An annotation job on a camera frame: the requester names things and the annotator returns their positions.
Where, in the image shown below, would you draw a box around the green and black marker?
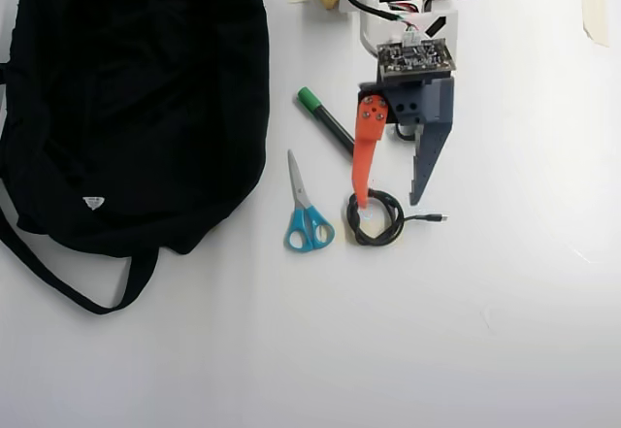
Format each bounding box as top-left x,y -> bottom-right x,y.
296,86 -> 358,162

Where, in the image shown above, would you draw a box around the thin black camera cable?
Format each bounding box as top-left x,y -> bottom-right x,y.
339,0 -> 407,22

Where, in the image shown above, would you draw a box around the black fabric bag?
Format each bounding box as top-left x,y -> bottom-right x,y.
0,0 -> 272,316

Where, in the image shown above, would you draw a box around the blue handled scissors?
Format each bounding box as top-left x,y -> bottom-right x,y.
283,148 -> 337,254

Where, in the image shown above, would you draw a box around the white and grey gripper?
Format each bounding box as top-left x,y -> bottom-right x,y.
349,8 -> 461,211

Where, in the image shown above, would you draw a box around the coiled black usb cable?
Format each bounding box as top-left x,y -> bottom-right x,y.
345,187 -> 450,248

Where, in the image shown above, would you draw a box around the camera circuit board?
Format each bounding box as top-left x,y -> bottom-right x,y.
376,32 -> 459,84

